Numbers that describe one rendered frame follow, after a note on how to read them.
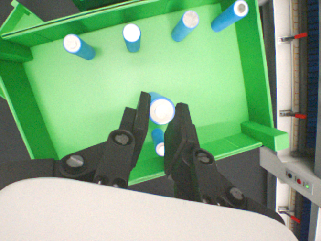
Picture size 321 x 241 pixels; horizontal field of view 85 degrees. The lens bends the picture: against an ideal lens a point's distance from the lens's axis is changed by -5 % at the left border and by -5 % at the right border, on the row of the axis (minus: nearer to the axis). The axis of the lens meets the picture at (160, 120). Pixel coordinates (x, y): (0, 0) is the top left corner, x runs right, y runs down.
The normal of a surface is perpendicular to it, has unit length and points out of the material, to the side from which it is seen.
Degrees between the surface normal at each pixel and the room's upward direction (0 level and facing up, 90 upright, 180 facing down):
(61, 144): 0
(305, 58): 20
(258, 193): 0
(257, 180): 0
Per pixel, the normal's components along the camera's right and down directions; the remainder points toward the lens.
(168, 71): 0.12, 0.20
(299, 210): -0.22, 0.25
